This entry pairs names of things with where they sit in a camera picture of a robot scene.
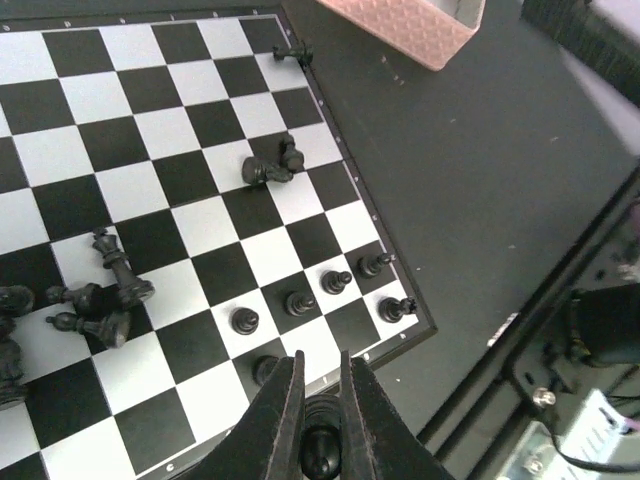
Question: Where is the pink metal tin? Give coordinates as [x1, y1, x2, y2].
[321, 0, 486, 71]

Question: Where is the black pawn by knight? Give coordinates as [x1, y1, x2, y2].
[279, 133, 305, 173]

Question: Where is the black king lying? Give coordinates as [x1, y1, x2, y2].
[92, 228, 155, 309]

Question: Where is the black and white chessboard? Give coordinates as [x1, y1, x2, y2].
[1, 12, 433, 479]

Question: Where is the black piece cluster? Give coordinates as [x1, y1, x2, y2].
[1, 284, 131, 410]

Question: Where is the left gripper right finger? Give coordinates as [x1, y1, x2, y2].
[339, 351, 452, 480]

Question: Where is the black knight lying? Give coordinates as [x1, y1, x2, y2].
[241, 156, 293, 186]

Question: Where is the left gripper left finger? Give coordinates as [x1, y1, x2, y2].
[181, 351, 305, 480]

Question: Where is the black rook in corner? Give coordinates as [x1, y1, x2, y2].
[377, 297, 417, 323]

